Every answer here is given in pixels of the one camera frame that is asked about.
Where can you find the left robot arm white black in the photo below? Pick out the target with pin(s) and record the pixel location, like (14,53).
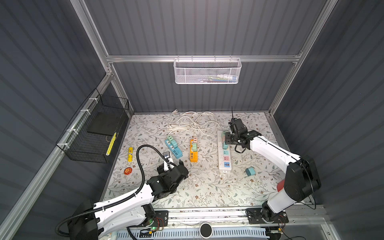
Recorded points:
(95,221)

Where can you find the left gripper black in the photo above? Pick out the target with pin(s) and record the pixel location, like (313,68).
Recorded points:
(161,171)

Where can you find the yellow marker in basket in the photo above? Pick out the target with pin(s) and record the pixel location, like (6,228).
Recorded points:
(111,145)

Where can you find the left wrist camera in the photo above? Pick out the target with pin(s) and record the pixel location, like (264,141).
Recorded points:
(168,163)

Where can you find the blue power strip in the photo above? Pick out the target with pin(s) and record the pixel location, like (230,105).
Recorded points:
(175,151)

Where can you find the red pen cup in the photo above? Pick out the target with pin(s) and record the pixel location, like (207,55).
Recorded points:
(280,185)

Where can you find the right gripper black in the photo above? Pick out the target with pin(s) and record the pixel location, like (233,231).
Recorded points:
(227,135)

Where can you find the orange power strip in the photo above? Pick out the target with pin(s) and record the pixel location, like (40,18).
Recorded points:
(193,155)

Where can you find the black wire basket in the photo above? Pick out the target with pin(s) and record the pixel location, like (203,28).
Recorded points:
(88,137)

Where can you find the red round badge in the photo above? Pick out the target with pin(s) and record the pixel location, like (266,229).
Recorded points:
(128,171)

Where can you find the yellow tube on mat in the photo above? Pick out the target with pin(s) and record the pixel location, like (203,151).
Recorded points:
(130,154)

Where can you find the floral table mat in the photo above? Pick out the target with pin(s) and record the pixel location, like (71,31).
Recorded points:
(206,185)

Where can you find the white power strip pastel sockets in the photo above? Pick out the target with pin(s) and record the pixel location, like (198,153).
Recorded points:
(224,157)

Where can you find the white wire basket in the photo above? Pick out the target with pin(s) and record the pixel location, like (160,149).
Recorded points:
(207,71)

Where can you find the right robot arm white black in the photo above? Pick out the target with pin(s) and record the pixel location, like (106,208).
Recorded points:
(301,174)

